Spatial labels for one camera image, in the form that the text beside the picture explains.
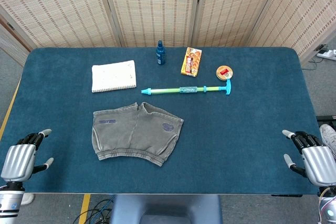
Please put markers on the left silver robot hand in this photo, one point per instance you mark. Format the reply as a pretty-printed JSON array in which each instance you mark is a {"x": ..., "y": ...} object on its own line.
[{"x": 18, "y": 161}]

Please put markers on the grey shorts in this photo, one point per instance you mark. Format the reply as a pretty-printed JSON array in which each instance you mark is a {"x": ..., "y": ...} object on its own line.
[{"x": 136, "y": 136}]

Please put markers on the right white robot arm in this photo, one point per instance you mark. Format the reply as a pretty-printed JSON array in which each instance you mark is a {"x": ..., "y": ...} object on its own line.
[{"x": 328, "y": 205}]

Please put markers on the white spiral notebook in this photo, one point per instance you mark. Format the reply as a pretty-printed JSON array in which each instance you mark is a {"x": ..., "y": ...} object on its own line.
[{"x": 113, "y": 76}]

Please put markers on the green blue toy water pump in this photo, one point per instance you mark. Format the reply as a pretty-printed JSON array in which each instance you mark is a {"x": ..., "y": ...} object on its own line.
[{"x": 183, "y": 90}]

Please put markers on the orange snack box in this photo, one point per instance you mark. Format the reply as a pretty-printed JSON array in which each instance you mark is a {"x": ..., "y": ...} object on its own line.
[{"x": 191, "y": 62}]

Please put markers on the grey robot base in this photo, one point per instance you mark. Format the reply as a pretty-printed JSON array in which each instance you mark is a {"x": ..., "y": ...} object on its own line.
[{"x": 166, "y": 208}]

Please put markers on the white sneaker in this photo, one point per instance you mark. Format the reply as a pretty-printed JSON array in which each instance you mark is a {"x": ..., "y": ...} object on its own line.
[{"x": 328, "y": 136}]

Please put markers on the round orange tin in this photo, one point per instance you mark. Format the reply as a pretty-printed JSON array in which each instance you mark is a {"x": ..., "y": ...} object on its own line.
[{"x": 225, "y": 73}]

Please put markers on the bamboo folding screen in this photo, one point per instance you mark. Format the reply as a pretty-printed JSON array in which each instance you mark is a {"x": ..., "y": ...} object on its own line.
[{"x": 168, "y": 9}]

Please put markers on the blue spray bottle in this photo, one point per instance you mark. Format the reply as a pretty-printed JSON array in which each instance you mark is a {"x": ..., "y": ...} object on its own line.
[{"x": 160, "y": 53}]

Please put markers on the white power strip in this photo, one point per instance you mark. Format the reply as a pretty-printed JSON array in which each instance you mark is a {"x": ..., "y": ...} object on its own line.
[{"x": 328, "y": 54}]

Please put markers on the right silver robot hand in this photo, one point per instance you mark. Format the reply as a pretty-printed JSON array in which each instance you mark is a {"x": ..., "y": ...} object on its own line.
[{"x": 316, "y": 162}]

